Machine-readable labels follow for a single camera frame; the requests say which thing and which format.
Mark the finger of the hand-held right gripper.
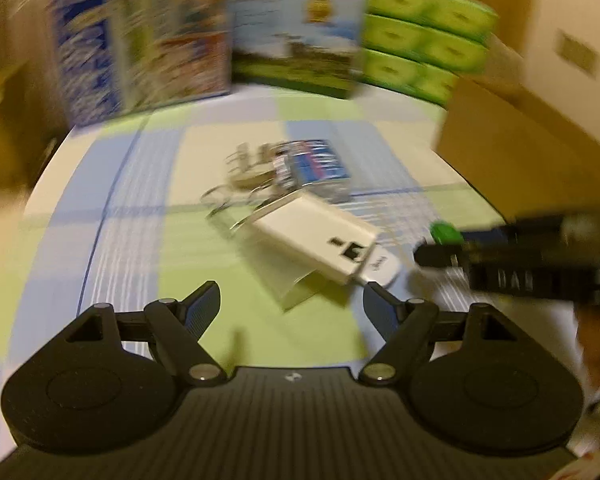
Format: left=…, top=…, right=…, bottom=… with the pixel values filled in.
left=413, top=243, right=472, bottom=270
left=459, top=215, right=567, bottom=248

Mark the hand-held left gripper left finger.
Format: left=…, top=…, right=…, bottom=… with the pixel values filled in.
left=66, top=280, right=228, bottom=387

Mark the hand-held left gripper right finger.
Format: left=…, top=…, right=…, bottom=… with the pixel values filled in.
left=357, top=281, right=518, bottom=387

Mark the small green capped bottle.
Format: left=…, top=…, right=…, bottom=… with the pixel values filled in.
left=429, top=221, right=465, bottom=247

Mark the brown cardboard box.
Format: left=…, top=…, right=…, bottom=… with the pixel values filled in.
left=431, top=34, right=600, bottom=228

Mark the blue dental floss pick box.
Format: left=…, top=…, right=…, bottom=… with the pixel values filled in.
left=272, top=137, right=355, bottom=203

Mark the white plastic pouch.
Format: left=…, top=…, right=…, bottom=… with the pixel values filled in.
left=362, top=252, right=405, bottom=292

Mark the white rectangular box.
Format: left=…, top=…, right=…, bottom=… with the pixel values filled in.
left=249, top=191, right=382, bottom=288

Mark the checkered tablecloth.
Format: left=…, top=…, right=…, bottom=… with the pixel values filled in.
left=7, top=82, right=511, bottom=451

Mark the stack of green tissue packs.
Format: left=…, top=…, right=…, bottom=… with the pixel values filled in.
left=360, top=0, right=500, bottom=110

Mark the milk carton box with cow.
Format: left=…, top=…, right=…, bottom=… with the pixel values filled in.
left=227, top=0, right=371, bottom=101

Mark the blue cartoon printed box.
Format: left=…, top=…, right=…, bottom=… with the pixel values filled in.
left=50, top=0, right=233, bottom=128

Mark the beige wall socket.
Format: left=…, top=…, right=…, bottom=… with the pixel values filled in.
left=555, top=29, right=600, bottom=78

